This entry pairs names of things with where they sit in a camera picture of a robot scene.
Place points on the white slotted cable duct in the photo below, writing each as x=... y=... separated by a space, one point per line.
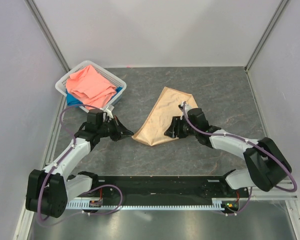
x=91 y=204

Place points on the aluminium frame post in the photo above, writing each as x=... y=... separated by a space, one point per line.
x=266 y=33
x=47 y=33

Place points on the left aluminium frame post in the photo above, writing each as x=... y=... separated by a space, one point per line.
x=47 y=33

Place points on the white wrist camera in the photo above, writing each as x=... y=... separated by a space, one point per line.
x=109 y=110
x=184 y=107

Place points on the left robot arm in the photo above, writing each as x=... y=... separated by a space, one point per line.
x=49 y=190

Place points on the white plastic basket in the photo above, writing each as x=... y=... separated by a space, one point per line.
x=61 y=84

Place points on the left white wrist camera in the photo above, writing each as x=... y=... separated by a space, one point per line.
x=109 y=110

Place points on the right aluminium frame post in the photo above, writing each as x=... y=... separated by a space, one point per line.
x=266 y=33

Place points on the peach satin napkin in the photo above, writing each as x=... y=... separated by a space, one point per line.
x=160 y=118

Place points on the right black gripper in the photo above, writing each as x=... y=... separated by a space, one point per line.
x=177 y=120

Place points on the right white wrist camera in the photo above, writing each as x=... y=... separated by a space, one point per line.
x=184 y=107

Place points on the blue cloth in basket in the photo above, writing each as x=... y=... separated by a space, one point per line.
x=71 y=100

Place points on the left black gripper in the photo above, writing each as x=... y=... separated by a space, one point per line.
x=121 y=130

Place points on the pink cloth in basket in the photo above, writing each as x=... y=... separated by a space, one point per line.
x=90 y=87

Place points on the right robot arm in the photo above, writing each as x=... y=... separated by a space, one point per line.
x=266 y=166

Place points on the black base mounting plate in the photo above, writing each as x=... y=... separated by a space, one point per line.
x=150 y=191

